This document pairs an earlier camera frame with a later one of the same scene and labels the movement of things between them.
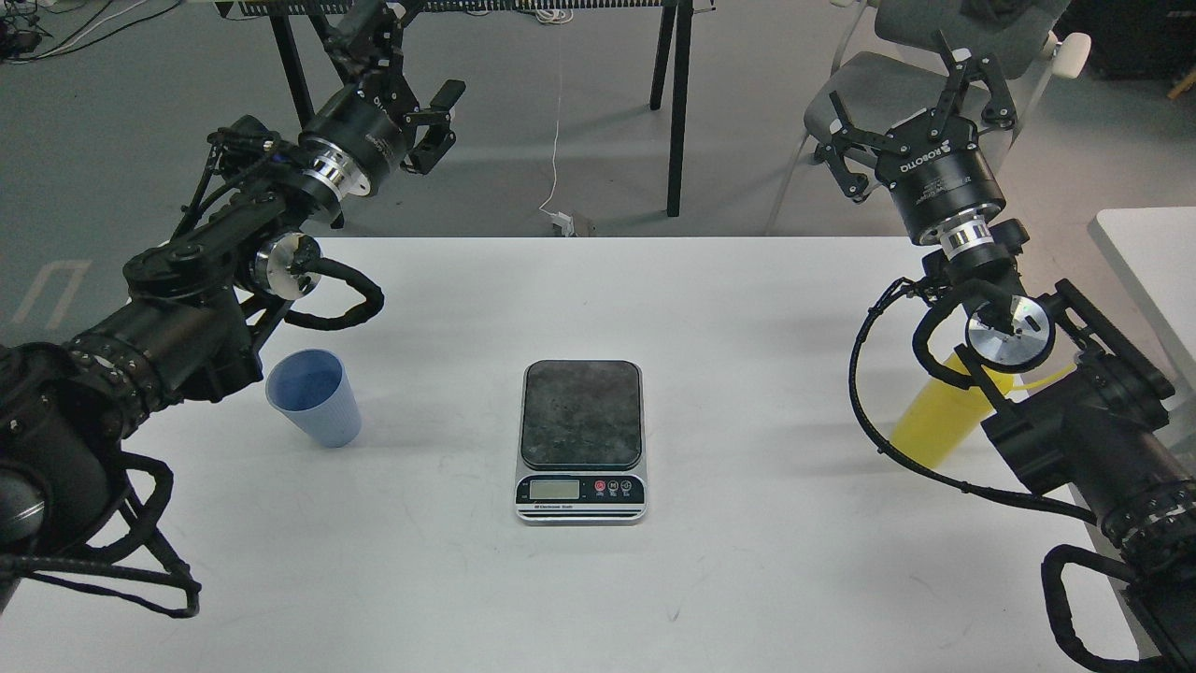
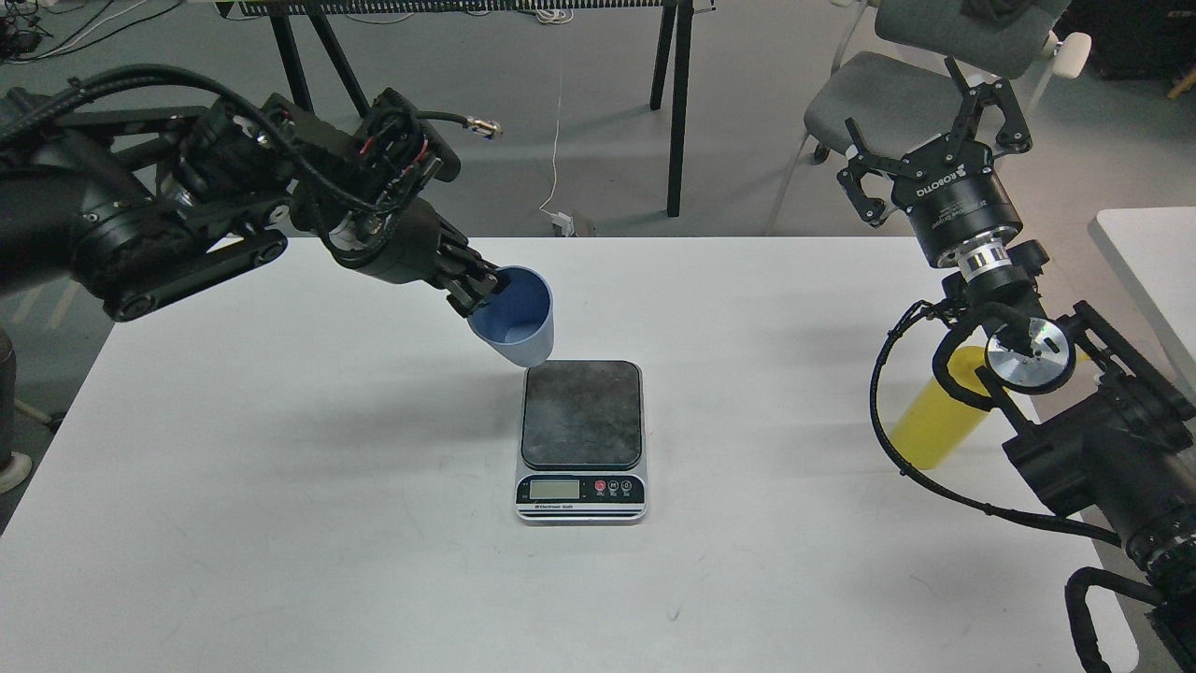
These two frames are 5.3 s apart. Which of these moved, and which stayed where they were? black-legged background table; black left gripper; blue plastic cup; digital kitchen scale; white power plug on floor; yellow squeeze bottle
Moved: blue plastic cup; black left gripper
Stayed: digital kitchen scale; white power plug on floor; yellow squeeze bottle; black-legged background table
